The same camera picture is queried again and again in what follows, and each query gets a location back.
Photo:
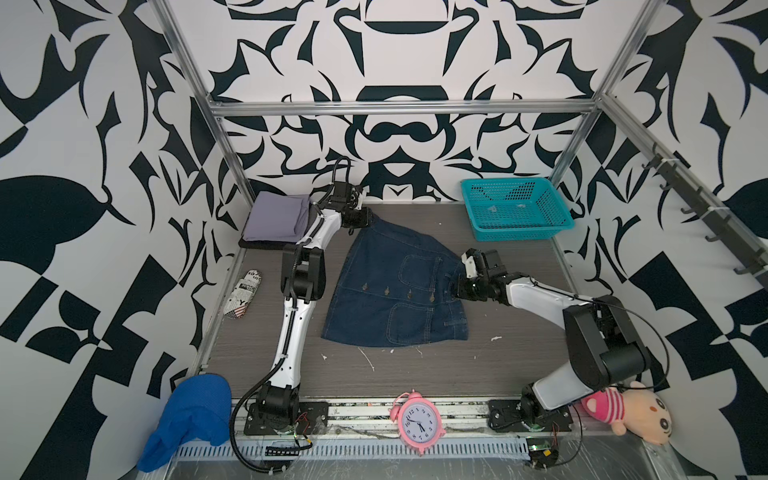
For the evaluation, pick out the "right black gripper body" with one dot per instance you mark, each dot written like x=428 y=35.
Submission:
x=473 y=288

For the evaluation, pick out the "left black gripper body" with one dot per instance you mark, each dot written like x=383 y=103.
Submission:
x=360 y=219

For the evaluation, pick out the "black skirt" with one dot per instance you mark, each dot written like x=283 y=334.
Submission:
x=265 y=244

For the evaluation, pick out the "purple grey skirt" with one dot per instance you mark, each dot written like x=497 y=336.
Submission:
x=276 y=218

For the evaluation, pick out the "dark navy garment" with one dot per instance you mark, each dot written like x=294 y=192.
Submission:
x=397 y=288

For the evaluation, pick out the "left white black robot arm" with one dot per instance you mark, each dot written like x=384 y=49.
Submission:
x=272 y=404

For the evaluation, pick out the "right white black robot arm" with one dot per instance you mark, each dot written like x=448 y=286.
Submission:
x=603 y=345

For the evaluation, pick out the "teal plastic basket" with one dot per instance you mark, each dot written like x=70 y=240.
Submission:
x=515 y=209

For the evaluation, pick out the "pink alarm clock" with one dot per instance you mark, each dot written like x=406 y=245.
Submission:
x=418 y=421

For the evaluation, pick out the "small green circuit board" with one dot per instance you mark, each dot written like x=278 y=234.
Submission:
x=543 y=454

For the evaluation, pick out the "pink plush pig toy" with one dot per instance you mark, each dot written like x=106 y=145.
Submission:
x=637 y=410

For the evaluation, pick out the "blue cloth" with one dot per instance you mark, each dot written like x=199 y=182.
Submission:
x=198 y=409

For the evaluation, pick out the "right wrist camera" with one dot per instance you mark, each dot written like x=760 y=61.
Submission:
x=469 y=265

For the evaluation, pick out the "black wall hook rack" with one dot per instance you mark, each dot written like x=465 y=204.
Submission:
x=701 y=203

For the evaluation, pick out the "white slotted cable duct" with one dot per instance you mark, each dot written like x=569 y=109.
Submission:
x=393 y=449

